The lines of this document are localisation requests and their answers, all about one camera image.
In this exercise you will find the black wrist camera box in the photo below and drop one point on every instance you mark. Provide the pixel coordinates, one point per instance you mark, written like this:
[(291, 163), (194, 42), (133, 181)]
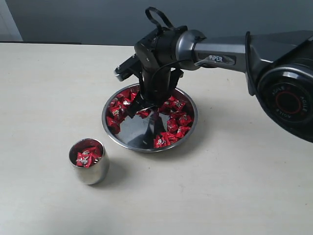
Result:
[(132, 66)]

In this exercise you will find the red candy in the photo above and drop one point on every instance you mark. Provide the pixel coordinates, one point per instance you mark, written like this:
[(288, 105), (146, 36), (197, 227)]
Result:
[(184, 120), (113, 123), (94, 150), (165, 139), (85, 159)]

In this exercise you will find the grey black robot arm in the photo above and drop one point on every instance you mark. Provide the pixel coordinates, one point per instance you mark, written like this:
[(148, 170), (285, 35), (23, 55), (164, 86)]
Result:
[(278, 69)]

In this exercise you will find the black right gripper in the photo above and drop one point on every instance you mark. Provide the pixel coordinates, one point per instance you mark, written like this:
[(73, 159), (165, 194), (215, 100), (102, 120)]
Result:
[(155, 87)]

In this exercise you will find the round steel plate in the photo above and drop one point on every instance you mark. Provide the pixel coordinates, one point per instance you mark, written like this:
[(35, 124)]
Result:
[(139, 134)]

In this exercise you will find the steel cup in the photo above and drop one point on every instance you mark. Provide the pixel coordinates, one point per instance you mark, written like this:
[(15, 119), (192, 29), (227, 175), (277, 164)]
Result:
[(95, 173)]

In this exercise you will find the red wrapped candy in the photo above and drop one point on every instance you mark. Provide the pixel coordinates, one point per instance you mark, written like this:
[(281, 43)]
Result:
[(113, 123), (165, 139), (184, 120)]

